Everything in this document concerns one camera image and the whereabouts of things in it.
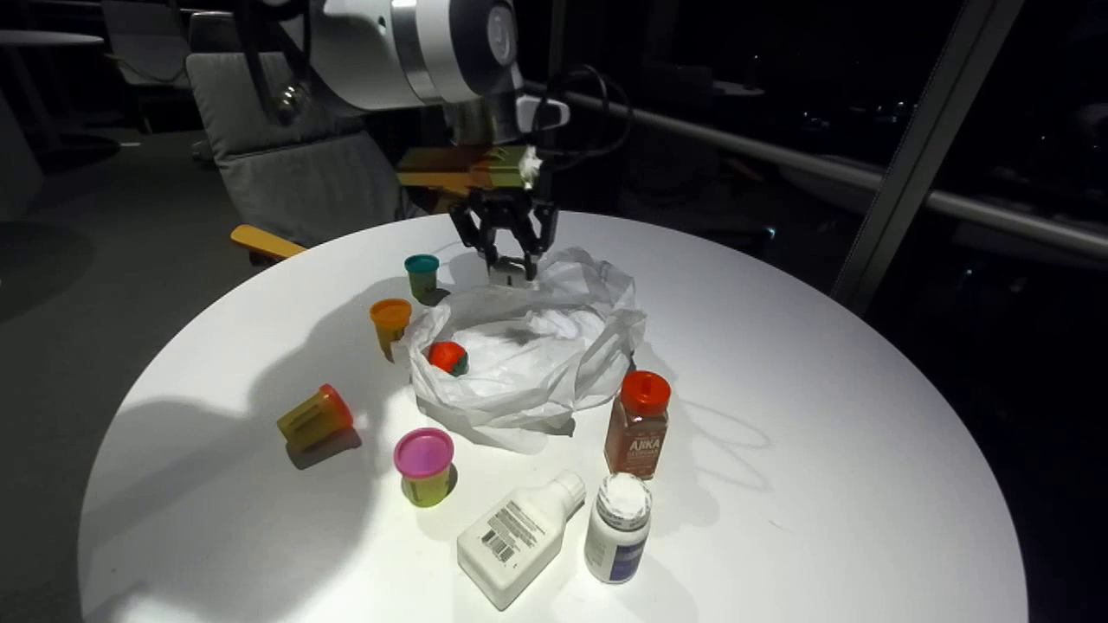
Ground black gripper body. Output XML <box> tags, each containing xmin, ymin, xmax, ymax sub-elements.
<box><xmin>445</xmin><ymin>189</ymin><xmax>565</xmax><ymax>249</ymax></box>

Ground yellow tub teal lid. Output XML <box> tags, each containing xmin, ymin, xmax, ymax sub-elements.
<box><xmin>402</xmin><ymin>253</ymin><xmax>445</xmax><ymax>307</ymax></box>

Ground tub with red lid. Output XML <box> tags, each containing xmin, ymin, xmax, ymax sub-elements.
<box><xmin>421</xmin><ymin>340</ymin><xmax>470</xmax><ymax>381</ymax></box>

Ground yellow tub orange lid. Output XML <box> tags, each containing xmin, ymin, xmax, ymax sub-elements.
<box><xmin>368</xmin><ymin>293</ymin><xmax>415</xmax><ymax>364</ymax></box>

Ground spice jar red lid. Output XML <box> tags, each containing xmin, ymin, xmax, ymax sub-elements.
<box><xmin>603</xmin><ymin>366</ymin><xmax>674</xmax><ymax>484</ymax></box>

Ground yellow tub magenta lid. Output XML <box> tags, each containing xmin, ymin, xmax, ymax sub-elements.
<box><xmin>391</xmin><ymin>426</ymin><xmax>461</xmax><ymax>511</ymax></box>

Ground yellow tub orange-red lid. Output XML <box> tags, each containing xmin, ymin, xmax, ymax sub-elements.
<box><xmin>273</xmin><ymin>381</ymin><xmax>368</xmax><ymax>471</ymax></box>

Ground small white pill bottle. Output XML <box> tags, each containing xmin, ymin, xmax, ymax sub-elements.
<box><xmin>582</xmin><ymin>471</ymin><xmax>656</xmax><ymax>587</ymax></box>

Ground white plastic bag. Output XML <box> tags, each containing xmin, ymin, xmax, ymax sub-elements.
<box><xmin>403</xmin><ymin>242</ymin><xmax>652</xmax><ymax>456</ymax></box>

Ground grey armchair wooden armrests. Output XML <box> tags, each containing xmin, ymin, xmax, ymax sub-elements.
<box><xmin>184</xmin><ymin>48</ymin><xmax>408</xmax><ymax>265</ymax></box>

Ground background side table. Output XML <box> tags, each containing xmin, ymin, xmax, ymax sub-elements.
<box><xmin>0</xmin><ymin>28</ymin><xmax>109</xmax><ymax>53</ymax></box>

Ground metal window railing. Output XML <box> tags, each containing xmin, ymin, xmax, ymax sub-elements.
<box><xmin>514</xmin><ymin>77</ymin><xmax>1108</xmax><ymax>258</ymax></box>

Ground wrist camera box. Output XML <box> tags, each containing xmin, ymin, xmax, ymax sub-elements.
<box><xmin>394</xmin><ymin>141</ymin><xmax>545</xmax><ymax>201</ymax></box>

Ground vertical window post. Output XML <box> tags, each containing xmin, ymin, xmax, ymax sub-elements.
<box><xmin>535</xmin><ymin>0</ymin><xmax>582</xmax><ymax>131</ymax></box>

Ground slanted grey window post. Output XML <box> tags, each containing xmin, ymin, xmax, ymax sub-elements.
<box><xmin>827</xmin><ymin>0</ymin><xmax>1028</xmax><ymax>311</ymax></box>

